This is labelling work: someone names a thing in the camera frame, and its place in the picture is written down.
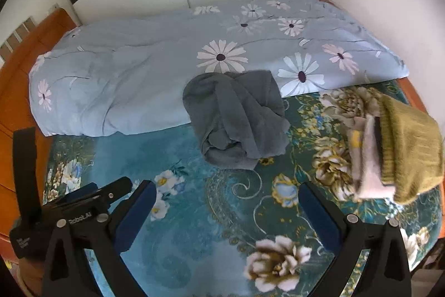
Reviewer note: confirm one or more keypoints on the grey sweatshirt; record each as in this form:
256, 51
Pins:
236, 116

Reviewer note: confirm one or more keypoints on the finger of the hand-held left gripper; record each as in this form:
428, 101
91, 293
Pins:
116, 191
81, 192

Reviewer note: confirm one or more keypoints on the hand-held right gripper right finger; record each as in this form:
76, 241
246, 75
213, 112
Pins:
320, 217

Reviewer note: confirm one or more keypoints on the beige slatted panel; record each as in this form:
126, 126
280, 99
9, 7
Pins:
15, 36

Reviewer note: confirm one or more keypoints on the light blue pillow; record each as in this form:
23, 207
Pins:
139, 81

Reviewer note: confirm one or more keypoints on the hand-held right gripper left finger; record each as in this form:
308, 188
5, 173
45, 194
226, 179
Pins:
139, 210

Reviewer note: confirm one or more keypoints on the olive green knitted sweater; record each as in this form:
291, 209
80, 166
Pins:
406, 151

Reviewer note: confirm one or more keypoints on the pink folded garment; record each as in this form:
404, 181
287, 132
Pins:
375, 175

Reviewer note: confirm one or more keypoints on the white yellow-print folded garment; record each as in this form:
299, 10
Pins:
355, 144

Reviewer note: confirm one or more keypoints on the teal floral blanket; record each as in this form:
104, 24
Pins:
215, 199

